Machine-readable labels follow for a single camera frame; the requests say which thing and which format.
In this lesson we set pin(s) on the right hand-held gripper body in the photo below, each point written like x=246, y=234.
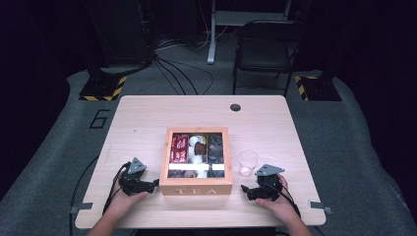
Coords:
x=269, y=185

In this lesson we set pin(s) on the person's left hand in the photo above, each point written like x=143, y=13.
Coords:
x=123, y=205

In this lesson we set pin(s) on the white desk frame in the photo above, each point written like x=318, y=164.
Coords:
x=211, y=42

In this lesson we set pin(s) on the black folding chair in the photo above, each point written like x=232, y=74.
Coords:
x=267, y=49

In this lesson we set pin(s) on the black stand base hazard stripes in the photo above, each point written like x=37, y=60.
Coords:
x=319, y=88
x=101, y=88

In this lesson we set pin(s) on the person's right hand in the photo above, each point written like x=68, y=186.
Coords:
x=282, y=208

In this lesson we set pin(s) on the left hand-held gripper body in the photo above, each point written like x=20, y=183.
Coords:
x=132, y=183

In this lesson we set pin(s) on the black table grommet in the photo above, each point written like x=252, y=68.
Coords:
x=235, y=107

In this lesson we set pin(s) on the wooden tea box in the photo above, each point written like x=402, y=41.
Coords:
x=196, y=188

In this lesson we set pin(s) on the white tea packets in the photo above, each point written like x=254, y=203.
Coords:
x=196, y=154

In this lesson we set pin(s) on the dark tea packets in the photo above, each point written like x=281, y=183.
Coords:
x=215, y=147

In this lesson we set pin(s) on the red tea packets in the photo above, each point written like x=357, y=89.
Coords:
x=179, y=149

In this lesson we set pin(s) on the black cabinet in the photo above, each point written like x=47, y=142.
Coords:
x=121, y=36

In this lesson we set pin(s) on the clear glass cup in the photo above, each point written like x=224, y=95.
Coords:
x=248, y=160

